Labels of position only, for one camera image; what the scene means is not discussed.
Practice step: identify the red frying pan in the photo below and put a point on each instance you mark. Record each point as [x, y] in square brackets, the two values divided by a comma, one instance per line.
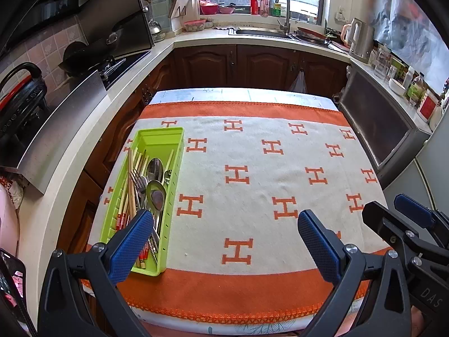
[314, 34]

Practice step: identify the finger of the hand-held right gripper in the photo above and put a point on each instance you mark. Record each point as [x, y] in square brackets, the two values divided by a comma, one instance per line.
[380, 216]
[414, 209]

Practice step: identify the red label jar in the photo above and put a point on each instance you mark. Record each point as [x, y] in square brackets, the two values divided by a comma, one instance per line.
[428, 107]

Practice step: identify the hanging plastic bag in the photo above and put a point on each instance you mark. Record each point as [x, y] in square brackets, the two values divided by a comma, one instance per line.
[298, 83]

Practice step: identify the black wok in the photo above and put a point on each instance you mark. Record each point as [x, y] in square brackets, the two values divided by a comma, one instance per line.
[75, 58]

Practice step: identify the grey microwave oven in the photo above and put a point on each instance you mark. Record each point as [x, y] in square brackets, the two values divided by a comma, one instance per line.
[380, 119]

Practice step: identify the steel splash guard panel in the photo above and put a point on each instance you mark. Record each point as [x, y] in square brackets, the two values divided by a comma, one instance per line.
[63, 133]

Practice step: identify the orange white printed blanket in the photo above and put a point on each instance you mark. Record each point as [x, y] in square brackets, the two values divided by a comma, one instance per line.
[259, 182]

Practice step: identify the white electric kettle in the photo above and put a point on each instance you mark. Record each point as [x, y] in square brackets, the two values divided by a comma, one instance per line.
[357, 38]

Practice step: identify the green plastic utensil tray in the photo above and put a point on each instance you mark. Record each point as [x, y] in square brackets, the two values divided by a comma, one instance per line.
[158, 137]

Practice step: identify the steel teapot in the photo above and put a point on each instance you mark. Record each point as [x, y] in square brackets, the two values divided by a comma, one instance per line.
[155, 30]

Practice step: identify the pink rice cooker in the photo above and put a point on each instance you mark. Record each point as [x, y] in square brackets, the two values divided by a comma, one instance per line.
[7, 217]

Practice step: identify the grey refrigerator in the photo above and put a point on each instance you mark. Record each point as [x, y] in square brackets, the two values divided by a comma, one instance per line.
[428, 168]

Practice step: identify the green dish soap bottle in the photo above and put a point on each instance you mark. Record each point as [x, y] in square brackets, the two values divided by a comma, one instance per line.
[277, 9]

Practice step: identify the red patterned bag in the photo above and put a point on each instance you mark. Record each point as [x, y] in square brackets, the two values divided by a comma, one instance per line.
[8, 186]

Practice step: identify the steel kitchen faucet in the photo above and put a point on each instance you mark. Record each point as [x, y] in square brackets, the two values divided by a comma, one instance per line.
[284, 10]

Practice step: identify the clear plastic bottle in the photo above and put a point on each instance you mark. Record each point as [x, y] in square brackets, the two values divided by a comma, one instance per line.
[415, 89]

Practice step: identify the cream chopstick red striped end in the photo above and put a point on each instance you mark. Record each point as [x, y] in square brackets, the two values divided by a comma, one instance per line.
[121, 222]
[170, 159]

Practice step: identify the red bottle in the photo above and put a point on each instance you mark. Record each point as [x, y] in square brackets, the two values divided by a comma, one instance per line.
[254, 1]

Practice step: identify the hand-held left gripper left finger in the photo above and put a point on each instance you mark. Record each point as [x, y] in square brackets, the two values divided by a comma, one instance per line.
[131, 242]

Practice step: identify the white kitchen countertop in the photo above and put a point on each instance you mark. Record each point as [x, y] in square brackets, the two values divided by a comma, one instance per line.
[210, 39]

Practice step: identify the clear glass jar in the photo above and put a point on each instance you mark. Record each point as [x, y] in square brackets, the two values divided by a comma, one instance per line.
[381, 61]

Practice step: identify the steel kitchen sink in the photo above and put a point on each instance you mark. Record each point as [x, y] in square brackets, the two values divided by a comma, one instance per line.
[263, 32]

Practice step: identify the wooden cutting board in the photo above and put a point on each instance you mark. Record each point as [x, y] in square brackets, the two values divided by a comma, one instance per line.
[182, 3]

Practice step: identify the black red pressure cooker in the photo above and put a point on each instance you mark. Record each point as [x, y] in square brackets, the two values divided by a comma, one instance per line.
[19, 105]

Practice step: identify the metal fork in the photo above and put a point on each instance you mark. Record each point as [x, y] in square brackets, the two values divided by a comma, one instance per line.
[139, 182]

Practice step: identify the clear food container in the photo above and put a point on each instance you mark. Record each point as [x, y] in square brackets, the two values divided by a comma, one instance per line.
[194, 25]

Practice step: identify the black range hood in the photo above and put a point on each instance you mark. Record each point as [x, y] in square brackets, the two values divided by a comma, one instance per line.
[35, 0]

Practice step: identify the white bowl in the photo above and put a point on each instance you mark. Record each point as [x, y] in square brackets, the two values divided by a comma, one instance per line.
[397, 86]

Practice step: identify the red bowl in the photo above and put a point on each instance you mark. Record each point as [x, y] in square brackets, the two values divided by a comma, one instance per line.
[209, 7]

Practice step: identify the small pink bowl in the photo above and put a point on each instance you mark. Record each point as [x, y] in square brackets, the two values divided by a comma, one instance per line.
[228, 9]

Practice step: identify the black glass stove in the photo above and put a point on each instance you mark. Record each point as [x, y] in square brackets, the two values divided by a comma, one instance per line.
[115, 68]

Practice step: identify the pink bottle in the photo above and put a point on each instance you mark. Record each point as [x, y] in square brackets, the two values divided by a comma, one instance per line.
[265, 3]

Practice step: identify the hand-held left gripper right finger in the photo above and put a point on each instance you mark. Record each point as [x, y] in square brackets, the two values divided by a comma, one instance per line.
[317, 242]

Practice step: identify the brown wooden kitchen cabinets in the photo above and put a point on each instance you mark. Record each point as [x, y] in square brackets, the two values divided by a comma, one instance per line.
[210, 65]

